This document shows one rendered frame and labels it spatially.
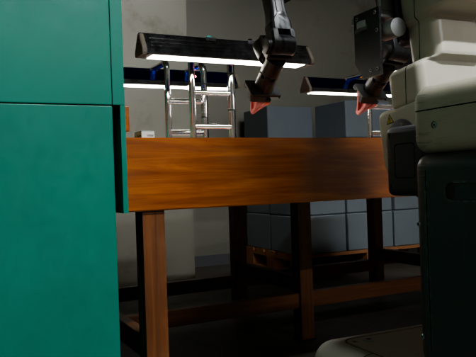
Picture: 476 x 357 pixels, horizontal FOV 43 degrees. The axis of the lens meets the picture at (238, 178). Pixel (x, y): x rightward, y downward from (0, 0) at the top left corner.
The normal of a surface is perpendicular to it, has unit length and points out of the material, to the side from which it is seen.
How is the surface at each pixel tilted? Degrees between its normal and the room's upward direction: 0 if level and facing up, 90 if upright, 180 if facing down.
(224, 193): 90
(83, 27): 90
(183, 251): 90
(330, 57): 90
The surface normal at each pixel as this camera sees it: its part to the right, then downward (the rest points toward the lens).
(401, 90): -0.91, 0.03
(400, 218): 0.41, -0.01
